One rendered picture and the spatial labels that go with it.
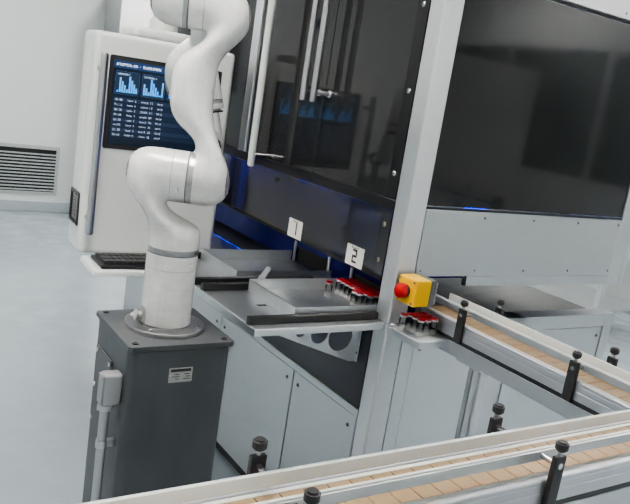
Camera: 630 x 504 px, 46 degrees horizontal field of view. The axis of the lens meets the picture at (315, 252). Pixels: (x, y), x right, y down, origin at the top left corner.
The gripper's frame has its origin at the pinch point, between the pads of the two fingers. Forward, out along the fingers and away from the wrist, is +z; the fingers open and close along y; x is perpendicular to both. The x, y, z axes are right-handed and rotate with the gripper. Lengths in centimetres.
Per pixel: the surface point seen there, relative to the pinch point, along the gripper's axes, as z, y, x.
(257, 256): 33.8, -25.1, 7.3
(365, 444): 82, 30, 27
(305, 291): 40.5, 8.7, 18.7
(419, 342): 50, 44, 43
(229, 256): 31.4, -20.6, -1.9
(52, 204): 38, -494, -161
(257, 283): 33.5, 18.3, 4.9
